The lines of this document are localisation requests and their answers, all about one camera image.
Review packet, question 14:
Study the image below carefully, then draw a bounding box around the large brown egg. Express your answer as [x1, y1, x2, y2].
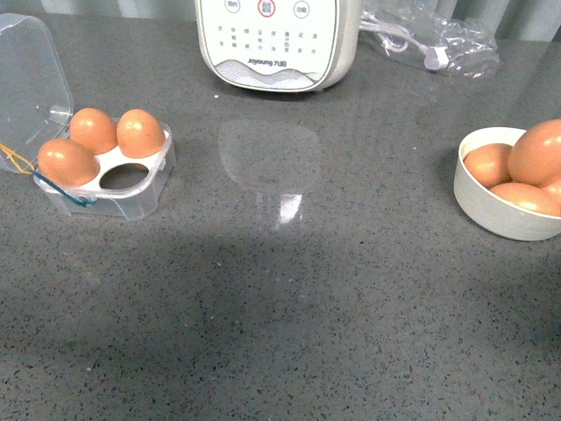
[508, 119, 560, 187]

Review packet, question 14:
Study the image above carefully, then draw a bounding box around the clear plastic egg box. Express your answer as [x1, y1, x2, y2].
[1, 13, 175, 220]

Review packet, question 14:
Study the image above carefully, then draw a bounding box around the brown egg back right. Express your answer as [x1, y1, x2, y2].
[117, 109, 166, 159]

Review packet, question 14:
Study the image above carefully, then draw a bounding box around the brown egg back left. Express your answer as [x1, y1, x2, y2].
[69, 108, 117, 155]

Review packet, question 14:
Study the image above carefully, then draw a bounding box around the brown egg in bowl left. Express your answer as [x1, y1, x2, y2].
[464, 143, 512, 189]

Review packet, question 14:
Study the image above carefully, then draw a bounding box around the brown egg in bowl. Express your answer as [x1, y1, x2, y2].
[464, 143, 512, 189]
[541, 175, 561, 207]
[490, 182, 560, 217]

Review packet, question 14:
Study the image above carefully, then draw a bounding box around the brown egg front left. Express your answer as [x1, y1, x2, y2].
[38, 139, 100, 187]

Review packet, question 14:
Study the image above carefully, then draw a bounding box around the brown egg in bowl front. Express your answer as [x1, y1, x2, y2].
[490, 182, 560, 217]

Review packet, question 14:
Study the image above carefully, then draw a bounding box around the brown egg in bowl right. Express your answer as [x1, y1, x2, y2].
[541, 175, 561, 207]

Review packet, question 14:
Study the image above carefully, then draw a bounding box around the white Joyoung blender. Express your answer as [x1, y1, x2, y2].
[195, 0, 363, 93]

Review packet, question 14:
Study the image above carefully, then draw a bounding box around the white round bowl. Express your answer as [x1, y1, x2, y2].
[453, 127, 560, 241]

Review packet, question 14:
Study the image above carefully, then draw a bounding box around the clear plastic bag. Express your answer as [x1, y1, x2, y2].
[360, 1, 500, 79]

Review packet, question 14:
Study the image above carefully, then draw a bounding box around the white power cable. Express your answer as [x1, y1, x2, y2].
[359, 11, 449, 72]

